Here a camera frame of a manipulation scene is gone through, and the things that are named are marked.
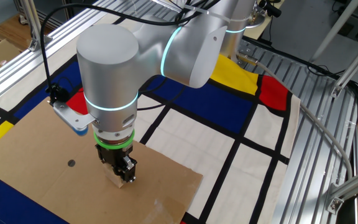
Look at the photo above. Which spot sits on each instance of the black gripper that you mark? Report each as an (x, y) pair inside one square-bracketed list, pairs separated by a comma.
[(113, 156)]

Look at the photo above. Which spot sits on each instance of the small wooden block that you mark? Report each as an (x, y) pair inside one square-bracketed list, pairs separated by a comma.
[(117, 181)]

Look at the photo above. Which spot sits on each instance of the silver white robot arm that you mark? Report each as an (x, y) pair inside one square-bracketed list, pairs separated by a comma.
[(141, 59)]

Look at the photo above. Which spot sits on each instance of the colour block patterned cloth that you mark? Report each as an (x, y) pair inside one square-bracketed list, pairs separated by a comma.
[(197, 146)]

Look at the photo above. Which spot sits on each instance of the brown cardboard sheet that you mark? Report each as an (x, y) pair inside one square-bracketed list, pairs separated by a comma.
[(73, 193)]

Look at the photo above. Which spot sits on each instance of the dark equipment cabinet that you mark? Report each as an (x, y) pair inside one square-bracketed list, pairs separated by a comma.
[(61, 12)]

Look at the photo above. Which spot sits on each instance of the black webcam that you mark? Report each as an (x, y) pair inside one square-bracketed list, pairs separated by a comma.
[(269, 7)]

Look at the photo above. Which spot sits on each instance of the pale grey slanted leg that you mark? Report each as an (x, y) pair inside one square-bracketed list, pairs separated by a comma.
[(337, 28)]

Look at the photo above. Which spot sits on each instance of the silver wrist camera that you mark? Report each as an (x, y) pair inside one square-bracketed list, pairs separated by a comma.
[(73, 118)]

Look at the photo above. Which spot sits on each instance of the aluminium table edge rail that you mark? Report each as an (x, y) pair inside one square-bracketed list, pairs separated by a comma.
[(11, 73)]

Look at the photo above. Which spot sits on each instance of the aluminium frame strut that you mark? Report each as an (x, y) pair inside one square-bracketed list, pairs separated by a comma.
[(356, 63), (33, 18), (353, 185)]

